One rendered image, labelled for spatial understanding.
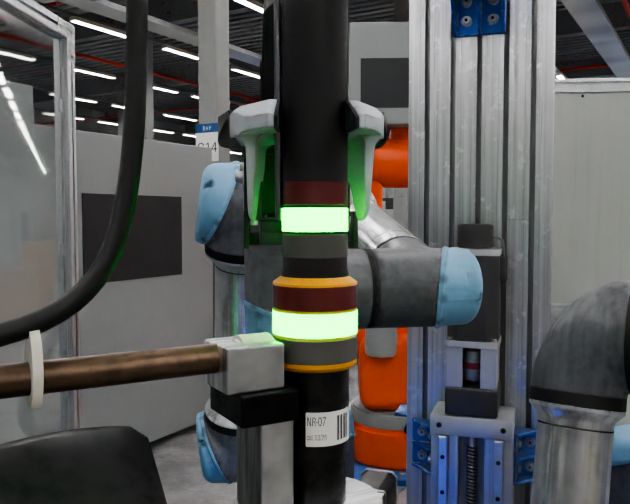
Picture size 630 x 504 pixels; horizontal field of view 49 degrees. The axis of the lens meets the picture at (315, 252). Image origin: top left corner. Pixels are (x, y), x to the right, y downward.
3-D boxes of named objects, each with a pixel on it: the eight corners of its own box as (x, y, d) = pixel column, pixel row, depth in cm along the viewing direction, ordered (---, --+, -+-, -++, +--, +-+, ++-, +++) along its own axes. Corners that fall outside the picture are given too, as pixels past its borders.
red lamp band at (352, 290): (298, 315, 32) (298, 289, 32) (258, 304, 36) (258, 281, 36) (374, 308, 34) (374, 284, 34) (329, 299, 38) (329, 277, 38)
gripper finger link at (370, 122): (418, 221, 33) (359, 220, 42) (419, 96, 33) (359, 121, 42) (355, 222, 32) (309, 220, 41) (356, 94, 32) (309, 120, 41)
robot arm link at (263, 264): (373, 356, 61) (374, 232, 60) (246, 361, 59) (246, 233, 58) (352, 340, 69) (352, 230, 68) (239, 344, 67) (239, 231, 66)
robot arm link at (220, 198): (288, 495, 114) (306, 173, 94) (196, 502, 111) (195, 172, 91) (279, 449, 125) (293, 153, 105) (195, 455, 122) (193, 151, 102)
